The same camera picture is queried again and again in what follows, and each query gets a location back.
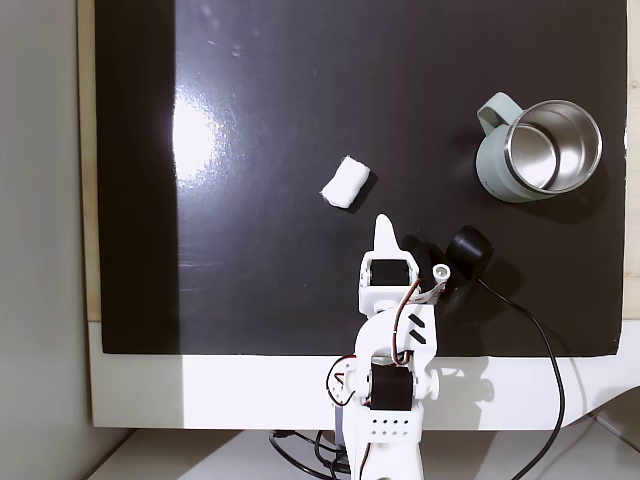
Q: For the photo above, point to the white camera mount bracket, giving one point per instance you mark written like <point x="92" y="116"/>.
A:
<point x="440" y="280"/>

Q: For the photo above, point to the black oval camera box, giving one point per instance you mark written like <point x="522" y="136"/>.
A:
<point x="470" y="247"/>

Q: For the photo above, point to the black table mat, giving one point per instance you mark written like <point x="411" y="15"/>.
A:
<point x="275" y="250"/>

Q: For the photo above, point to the grey-green steel mug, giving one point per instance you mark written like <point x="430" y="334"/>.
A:
<point x="492" y="165"/>

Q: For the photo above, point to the white gauze roll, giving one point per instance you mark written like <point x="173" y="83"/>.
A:
<point x="345" y="182"/>

